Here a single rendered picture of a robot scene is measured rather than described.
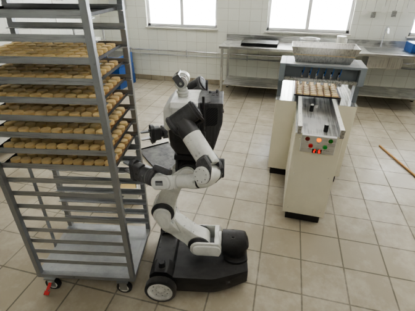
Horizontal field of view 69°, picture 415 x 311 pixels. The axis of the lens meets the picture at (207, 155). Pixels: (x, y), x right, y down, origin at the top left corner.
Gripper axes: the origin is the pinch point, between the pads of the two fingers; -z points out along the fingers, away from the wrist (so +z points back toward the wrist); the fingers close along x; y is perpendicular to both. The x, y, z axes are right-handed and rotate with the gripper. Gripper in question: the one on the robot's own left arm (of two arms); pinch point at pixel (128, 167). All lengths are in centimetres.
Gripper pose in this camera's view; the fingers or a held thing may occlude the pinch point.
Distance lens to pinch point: 161.4
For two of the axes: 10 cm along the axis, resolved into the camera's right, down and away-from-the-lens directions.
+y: -5.5, 4.2, -7.3
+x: 0.0, -8.7, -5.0
